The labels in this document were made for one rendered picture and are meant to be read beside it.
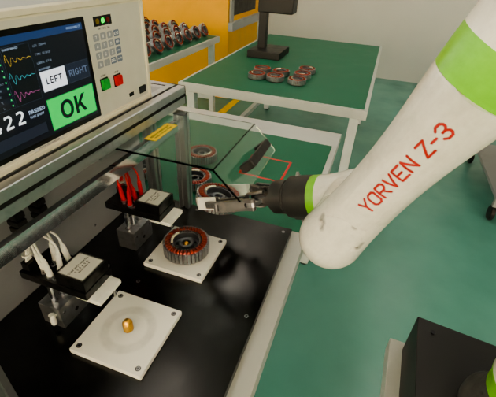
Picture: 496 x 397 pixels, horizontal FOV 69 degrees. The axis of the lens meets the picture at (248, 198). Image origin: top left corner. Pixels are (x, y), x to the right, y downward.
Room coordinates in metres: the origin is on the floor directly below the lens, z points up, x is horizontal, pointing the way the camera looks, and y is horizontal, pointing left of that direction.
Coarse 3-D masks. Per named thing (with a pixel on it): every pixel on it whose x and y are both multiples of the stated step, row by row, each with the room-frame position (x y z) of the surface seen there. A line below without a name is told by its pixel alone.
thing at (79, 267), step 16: (48, 256) 0.50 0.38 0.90; (80, 256) 0.48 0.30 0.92; (32, 272) 0.46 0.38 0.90; (64, 272) 0.44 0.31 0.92; (80, 272) 0.45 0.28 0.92; (96, 272) 0.45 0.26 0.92; (48, 288) 0.45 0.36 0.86; (64, 288) 0.43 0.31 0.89; (80, 288) 0.42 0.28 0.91; (96, 288) 0.44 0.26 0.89; (112, 288) 0.45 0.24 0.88; (96, 304) 0.42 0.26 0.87
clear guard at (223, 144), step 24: (168, 120) 0.80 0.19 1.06; (192, 120) 0.81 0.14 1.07; (216, 120) 0.82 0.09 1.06; (144, 144) 0.67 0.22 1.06; (168, 144) 0.67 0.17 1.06; (192, 144) 0.68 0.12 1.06; (216, 144) 0.68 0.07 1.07; (240, 144) 0.70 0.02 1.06; (216, 168) 0.59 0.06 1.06; (240, 192) 0.58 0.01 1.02
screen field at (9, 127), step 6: (12, 114) 0.48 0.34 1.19; (18, 114) 0.49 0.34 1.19; (24, 114) 0.50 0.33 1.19; (0, 120) 0.46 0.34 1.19; (6, 120) 0.47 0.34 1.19; (12, 120) 0.48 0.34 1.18; (18, 120) 0.49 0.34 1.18; (24, 120) 0.50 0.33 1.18; (0, 126) 0.46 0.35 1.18; (6, 126) 0.47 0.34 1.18; (12, 126) 0.47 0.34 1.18; (18, 126) 0.48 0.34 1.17; (0, 132) 0.46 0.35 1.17; (6, 132) 0.46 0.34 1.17
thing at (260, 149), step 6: (258, 144) 0.72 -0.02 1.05; (264, 144) 0.70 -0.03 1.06; (270, 144) 0.72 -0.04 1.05; (258, 150) 0.67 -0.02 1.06; (264, 150) 0.68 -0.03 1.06; (252, 156) 0.64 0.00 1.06; (258, 156) 0.65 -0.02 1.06; (246, 162) 0.63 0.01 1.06; (252, 162) 0.63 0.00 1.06; (240, 168) 0.63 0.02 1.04; (246, 168) 0.63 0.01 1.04; (252, 168) 0.63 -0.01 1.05
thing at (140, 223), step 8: (136, 224) 0.70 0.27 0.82; (144, 224) 0.71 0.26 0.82; (120, 232) 0.68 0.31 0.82; (128, 232) 0.67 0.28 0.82; (136, 232) 0.68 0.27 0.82; (144, 232) 0.71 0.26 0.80; (152, 232) 0.74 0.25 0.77; (120, 240) 0.68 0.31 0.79; (128, 240) 0.67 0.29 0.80; (136, 240) 0.67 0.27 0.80; (144, 240) 0.70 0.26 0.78; (136, 248) 0.67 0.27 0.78
